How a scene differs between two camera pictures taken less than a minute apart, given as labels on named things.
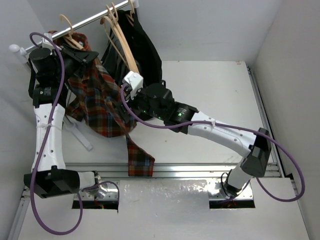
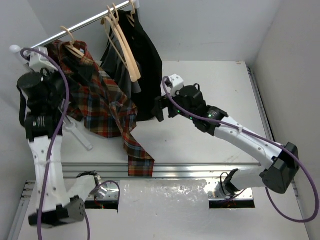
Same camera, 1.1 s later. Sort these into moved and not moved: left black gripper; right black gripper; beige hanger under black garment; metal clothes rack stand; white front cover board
Moved: left black gripper; right black gripper
Not moved: white front cover board; beige hanger under black garment; metal clothes rack stand
